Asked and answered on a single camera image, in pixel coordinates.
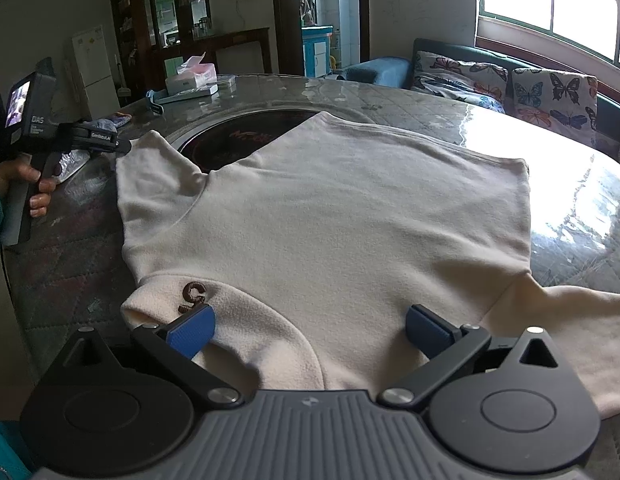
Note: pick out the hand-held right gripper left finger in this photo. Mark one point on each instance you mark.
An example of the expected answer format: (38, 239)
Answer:
(192, 332)

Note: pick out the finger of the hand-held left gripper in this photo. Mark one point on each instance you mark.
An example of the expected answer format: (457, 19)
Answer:
(122, 147)

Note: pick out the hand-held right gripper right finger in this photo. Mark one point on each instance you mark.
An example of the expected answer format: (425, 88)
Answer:
(425, 330)

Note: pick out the cream sweater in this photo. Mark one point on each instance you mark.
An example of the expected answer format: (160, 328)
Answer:
(340, 210)

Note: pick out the person's left hand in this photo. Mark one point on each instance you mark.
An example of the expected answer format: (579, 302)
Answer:
(37, 195)

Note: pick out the blue cloth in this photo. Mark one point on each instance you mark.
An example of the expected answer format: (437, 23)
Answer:
(112, 121)

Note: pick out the silver foil packet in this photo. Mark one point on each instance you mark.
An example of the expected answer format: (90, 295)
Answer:
(72, 164)

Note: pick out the small blue tool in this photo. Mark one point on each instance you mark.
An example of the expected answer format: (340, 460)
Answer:
(155, 99)

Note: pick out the white fridge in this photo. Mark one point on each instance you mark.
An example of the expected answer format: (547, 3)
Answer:
(92, 65)

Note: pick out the white flat box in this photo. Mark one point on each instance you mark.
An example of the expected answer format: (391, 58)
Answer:
(190, 85)

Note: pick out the pink tissue pack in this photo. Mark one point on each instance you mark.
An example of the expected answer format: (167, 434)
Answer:
(197, 66)

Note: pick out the round black hotplate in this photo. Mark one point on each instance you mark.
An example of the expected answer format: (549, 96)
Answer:
(240, 135)

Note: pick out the clear glass tray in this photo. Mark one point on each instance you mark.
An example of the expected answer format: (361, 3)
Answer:
(225, 83)

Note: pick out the dark wooden display cabinet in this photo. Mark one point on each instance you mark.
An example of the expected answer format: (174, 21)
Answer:
(140, 20)

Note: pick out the light blue cabinet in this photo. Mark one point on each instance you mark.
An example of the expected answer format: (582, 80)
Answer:
(316, 50)

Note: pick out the person's teal clothing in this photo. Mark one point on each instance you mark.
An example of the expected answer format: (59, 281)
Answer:
(5, 452)

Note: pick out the butterfly print pillow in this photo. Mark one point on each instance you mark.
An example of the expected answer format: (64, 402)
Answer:
(552, 100)
(460, 80)

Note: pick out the blue armrest cover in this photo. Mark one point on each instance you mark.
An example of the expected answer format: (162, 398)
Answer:
(375, 71)

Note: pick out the blue sofa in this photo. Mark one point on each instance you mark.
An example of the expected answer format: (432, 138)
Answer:
(430, 47)

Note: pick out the dark wooden door frame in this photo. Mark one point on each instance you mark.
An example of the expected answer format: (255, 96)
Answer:
(280, 15)

